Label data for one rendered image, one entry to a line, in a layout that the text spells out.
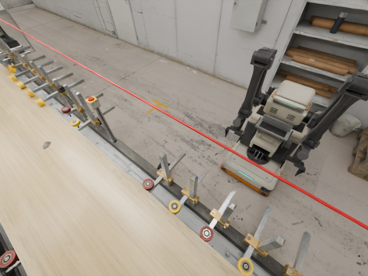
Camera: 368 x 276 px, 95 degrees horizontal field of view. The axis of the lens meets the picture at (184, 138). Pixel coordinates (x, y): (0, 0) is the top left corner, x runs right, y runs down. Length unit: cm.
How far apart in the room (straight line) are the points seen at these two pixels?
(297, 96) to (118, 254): 144
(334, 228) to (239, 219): 99
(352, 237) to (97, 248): 241
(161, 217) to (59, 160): 95
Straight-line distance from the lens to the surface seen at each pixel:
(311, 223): 248
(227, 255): 145
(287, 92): 134
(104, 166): 145
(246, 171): 210
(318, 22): 288
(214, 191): 221
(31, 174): 173
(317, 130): 119
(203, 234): 115
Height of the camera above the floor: 204
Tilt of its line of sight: 51 degrees down
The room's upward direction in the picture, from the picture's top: 2 degrees counter-clockwise
